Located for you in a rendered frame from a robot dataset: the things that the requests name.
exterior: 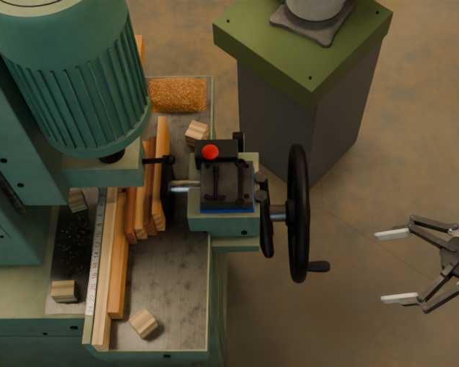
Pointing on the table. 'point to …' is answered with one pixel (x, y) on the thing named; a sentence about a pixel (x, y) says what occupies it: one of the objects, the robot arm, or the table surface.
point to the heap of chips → (178, 95)
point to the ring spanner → (240, 183)
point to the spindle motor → (74, 70)
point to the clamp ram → (167, 186)
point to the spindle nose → (113, 156)
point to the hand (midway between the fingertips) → (384, 267)
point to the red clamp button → (210, 151)
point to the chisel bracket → (107, 170)
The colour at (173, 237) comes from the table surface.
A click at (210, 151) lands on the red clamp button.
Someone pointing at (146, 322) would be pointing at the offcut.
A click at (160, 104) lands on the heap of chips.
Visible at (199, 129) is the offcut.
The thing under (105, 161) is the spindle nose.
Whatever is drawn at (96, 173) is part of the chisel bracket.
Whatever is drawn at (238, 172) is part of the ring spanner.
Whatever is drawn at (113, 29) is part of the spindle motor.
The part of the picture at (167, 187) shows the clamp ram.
